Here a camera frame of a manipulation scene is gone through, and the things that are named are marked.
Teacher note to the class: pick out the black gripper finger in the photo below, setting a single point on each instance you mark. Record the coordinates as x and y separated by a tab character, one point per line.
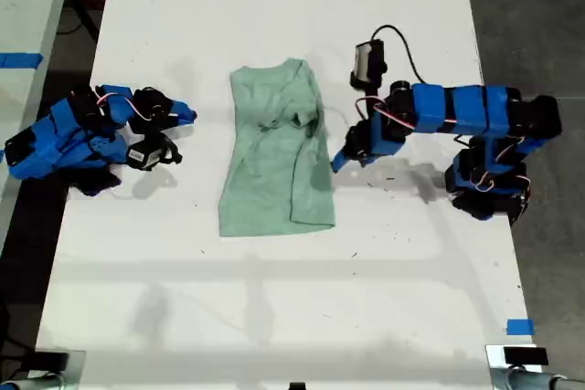
364	160

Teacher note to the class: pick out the grey black camera box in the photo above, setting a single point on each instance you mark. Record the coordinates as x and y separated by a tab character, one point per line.
368	63

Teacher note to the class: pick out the grey metal pipe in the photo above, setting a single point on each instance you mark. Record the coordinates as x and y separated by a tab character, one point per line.
539	381
32	382

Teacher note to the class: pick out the short blue tape strip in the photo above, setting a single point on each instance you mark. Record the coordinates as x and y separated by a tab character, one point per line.
520	327

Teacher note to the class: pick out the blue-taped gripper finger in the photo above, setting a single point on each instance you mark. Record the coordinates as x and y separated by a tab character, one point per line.
342	159

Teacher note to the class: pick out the long blue-taped gripper finger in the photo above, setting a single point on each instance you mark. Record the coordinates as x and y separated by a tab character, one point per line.
185	109

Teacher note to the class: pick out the pale green T-shirt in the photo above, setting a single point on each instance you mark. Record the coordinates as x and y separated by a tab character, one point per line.
274	171

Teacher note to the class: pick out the long blue tape strip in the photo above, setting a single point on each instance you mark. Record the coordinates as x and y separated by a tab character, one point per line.
20	60

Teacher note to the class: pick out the short blue-taped gripper finger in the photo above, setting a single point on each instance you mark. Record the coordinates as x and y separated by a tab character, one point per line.
166	121

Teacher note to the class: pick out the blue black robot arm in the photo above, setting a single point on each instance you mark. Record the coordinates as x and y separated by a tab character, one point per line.
68	139
475	109

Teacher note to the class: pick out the white side table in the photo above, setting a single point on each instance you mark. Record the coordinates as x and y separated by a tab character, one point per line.
27	6

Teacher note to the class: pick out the black camera box with label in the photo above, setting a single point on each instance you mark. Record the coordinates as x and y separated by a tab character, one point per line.
142	155

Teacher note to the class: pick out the black box on grey bracket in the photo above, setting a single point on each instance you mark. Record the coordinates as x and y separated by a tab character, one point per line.
50	360

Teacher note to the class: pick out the black box on white plate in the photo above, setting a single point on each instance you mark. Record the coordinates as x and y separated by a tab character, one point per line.
524	356

